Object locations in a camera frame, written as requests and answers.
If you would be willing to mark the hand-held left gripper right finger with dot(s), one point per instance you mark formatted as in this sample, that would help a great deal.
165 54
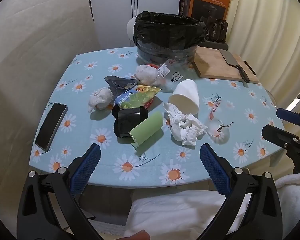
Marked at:
215 170

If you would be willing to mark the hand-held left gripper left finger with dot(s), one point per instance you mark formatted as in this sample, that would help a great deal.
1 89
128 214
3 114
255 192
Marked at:
86 170

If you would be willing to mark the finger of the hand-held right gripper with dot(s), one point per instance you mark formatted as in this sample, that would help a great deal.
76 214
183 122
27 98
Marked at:
277 133
286 115

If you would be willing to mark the clear plastic cup red print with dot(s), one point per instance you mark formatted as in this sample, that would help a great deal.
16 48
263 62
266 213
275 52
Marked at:
217 130

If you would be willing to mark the white tissue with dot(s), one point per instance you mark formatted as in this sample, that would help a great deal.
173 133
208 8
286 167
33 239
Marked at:
185 127

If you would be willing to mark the green cardboard tube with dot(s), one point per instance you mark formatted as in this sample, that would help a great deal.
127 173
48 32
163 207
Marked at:
146 130

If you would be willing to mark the white paper cup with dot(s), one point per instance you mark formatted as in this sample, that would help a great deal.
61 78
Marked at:
187 92

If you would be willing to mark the colourful snack packet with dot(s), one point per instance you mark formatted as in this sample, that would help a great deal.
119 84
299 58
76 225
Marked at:
135 97

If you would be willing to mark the dark grey plastic bag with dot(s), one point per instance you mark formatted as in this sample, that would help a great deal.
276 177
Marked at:
115 82

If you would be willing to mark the clear plastic bottle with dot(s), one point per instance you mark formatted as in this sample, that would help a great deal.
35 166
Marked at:
165 70

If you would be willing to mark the bin with black bag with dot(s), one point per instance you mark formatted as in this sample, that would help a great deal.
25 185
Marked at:
165 30

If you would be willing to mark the person's left hand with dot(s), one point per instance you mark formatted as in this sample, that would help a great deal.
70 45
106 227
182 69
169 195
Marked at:
137 236

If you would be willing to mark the black smartphone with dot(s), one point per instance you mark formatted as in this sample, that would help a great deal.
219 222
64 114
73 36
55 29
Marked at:
51 127

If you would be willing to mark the white blanket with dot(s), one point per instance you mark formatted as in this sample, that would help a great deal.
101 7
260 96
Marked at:
177 212

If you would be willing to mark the white sock ball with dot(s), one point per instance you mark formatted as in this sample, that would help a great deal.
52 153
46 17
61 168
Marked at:
101 100
146 75

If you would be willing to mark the steel cleaver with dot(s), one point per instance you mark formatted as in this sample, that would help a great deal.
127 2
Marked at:
228 58

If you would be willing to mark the wooden cutting board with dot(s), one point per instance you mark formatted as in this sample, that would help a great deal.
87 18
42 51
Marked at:
215 65

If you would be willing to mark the cream curtain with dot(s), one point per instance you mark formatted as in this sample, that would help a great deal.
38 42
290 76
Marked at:
265 30

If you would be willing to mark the brown handbag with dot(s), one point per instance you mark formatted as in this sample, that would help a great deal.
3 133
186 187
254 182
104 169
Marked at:
217 30

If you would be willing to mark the cream fabric sheet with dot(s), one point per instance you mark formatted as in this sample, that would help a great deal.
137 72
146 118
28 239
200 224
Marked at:
40 42

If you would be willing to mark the white round chair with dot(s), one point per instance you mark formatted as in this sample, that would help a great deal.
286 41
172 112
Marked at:
130 30

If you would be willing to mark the white cabinet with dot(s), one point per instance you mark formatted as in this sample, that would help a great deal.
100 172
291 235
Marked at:
110 10

